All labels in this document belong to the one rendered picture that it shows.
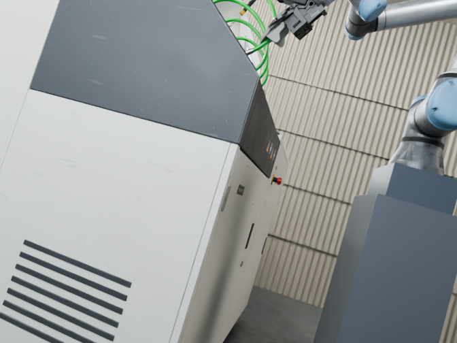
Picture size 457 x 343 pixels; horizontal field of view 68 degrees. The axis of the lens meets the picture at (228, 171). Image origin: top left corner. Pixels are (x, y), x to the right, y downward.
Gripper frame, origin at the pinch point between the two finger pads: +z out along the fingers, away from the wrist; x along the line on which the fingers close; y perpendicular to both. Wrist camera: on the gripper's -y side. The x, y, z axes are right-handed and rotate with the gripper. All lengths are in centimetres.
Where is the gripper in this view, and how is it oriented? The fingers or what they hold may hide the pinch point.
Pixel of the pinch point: (264, 39)
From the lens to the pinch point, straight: 121.7
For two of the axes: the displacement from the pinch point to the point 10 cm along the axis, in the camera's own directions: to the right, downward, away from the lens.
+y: 4.9, 8.4, -2.4
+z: -7.3, 5.4, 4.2
